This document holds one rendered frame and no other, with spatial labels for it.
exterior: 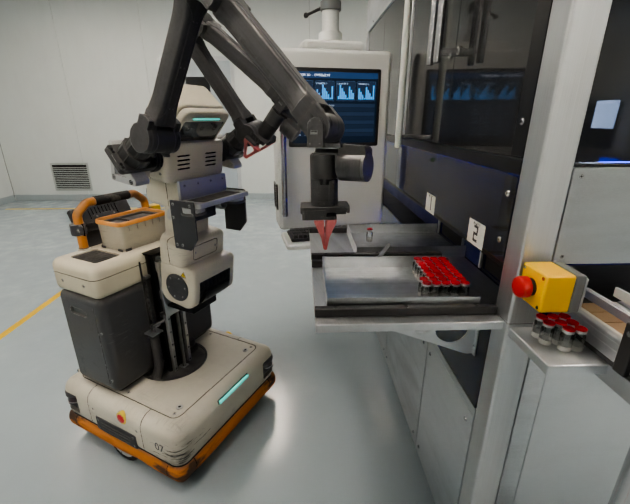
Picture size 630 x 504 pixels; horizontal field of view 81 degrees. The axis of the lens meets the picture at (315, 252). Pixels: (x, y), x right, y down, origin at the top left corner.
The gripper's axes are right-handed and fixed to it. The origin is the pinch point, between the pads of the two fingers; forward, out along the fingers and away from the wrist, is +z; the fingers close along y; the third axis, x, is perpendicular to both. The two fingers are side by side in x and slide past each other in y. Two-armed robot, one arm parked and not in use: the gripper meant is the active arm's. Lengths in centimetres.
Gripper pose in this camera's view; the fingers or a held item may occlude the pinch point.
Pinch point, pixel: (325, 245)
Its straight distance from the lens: 81.3
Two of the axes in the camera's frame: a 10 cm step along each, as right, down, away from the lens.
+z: 0.2, 9.5, 3.2
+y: 10.0, -0.3, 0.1
